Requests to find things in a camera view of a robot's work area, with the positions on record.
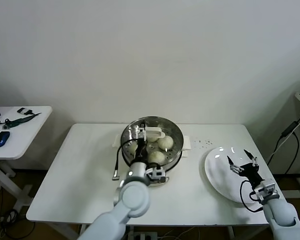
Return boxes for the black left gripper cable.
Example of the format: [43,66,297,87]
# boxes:
[111,139,141,181]

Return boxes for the white furniture foot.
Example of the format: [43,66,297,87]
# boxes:
[277,178,300,200]

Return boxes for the blue computer mouse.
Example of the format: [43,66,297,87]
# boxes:
[0,130,11,148]

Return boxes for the coiled black floor cable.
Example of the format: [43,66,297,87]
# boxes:
[0,208,20,227]

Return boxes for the large white plate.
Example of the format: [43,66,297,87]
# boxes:
[203,146,270,209]

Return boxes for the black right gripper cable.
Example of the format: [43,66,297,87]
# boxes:
[239,179,263,213]

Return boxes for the white table underframe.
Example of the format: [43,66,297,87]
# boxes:
[126,224,237,240]

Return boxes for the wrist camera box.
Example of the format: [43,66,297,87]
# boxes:
[144,163,170,185]
[254,178,278,201]

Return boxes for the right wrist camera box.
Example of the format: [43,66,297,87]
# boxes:
[254,178,278,201]

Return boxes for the small white side table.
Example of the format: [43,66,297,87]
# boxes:
[0,105,53,213]

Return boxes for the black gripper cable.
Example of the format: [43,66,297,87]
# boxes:
[111,139,141,181]
[239,179,263,213]

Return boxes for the small black white device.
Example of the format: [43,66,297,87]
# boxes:
[16,107,34,116]

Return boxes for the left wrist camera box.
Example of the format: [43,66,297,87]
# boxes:
[144,163,170,185]

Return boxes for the perforated steel steamer basket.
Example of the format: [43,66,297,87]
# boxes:
[120,115,185,173]

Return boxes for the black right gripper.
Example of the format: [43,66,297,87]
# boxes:
[226,148,265,188]

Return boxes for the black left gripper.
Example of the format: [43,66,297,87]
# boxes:
[133,121,151,165]

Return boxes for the grey power strip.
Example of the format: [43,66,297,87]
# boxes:
[129,231,158,240]

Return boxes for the black power adapter cable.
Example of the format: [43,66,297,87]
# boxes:
[266,107,300,176]

